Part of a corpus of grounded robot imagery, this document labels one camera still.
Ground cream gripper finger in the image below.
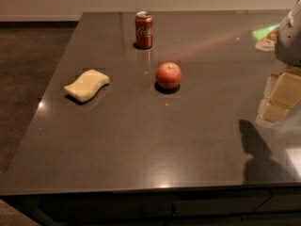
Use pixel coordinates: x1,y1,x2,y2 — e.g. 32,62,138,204
259,67,301,123

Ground yellow sponge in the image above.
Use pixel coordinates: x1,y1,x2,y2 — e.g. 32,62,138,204
64,69,110,103

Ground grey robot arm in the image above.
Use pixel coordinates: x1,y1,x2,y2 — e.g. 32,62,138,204
256,0,301,124

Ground red coke can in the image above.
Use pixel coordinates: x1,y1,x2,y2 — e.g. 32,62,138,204
135,11,153,49

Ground dark cabinet drawers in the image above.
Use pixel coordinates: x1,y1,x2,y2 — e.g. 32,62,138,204
3,187,301,226

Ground red apple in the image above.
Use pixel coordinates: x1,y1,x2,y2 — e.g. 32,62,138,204
155,62,182,89

